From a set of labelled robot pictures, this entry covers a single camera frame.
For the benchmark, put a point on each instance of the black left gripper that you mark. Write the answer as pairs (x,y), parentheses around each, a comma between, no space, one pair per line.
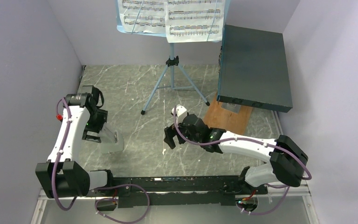
(102,117)

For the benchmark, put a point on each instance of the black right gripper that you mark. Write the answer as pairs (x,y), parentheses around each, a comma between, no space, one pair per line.
(170,132)

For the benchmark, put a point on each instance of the white metronome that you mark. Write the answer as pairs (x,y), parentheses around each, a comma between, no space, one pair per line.
(111,140)

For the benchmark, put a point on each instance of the light blue music stand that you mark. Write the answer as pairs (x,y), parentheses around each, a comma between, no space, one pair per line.
(179,79)

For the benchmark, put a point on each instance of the sheet music page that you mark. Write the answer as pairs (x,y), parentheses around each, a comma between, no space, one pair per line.
(195,20)
(142,16)

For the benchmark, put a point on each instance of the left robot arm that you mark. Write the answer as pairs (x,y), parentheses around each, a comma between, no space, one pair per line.
(82,119)

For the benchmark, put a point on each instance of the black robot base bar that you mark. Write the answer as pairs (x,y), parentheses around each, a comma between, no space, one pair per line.
(178,190)

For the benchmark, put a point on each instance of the wooden board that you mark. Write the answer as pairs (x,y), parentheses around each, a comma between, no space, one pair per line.
(219,117)

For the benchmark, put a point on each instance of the small grey metal plate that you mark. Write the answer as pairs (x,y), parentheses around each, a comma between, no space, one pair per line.
(231,107)

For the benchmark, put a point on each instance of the dark green metal rack unit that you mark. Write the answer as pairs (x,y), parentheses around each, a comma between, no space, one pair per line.
(253,69)

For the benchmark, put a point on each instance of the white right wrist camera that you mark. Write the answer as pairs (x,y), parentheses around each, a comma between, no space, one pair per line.
(179,112)

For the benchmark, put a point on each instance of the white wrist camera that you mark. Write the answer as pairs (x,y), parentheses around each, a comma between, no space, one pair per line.
(179,112)
(59,117)

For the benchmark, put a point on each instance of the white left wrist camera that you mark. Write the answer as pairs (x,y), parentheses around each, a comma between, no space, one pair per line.
(59,117)

